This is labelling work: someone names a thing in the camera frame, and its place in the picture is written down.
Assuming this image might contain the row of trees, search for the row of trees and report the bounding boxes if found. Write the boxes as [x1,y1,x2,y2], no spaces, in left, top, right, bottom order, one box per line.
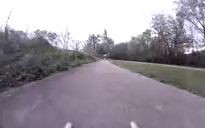
[83,0,205,64]

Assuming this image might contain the grey asphalt path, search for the grey asphalt path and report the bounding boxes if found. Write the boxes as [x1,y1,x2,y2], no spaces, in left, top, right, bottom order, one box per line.
[0,59,205,128]

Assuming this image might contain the dark hedge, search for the dark hedge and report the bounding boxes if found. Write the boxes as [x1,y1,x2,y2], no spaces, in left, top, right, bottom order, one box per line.
[108,49,205,70]

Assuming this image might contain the row of bushes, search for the row of bushes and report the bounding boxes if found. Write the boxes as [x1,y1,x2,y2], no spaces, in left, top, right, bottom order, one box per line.
[0,23,98,97]

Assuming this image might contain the grass strip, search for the grass strip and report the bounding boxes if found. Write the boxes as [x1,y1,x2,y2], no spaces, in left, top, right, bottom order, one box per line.
[108,59,205,101]

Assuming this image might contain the robot's own part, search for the robot's own part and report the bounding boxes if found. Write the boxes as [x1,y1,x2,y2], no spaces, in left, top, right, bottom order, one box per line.
[63,121,74,128]
[129,121,140,128]

